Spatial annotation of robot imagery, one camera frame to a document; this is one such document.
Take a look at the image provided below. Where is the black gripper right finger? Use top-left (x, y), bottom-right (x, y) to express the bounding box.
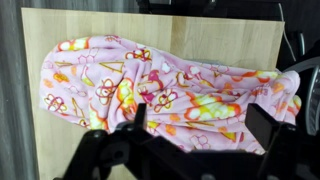
top-left (244, 103), bottom-right (320, 180)

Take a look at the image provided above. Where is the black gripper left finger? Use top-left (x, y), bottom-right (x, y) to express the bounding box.
top-left (63, 103), bottom-right (188, 180)

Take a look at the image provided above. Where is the pink patterned fleece blanket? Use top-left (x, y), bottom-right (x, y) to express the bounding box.
top-left (38, 34), bottom-right (303, 156)

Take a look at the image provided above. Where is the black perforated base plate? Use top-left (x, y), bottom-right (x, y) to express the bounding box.
top-left (135, 0), bottom-right (320, 22)

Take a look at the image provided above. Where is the white cable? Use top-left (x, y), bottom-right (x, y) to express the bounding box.
top-left (277, 2), bottom-right (298, 63)

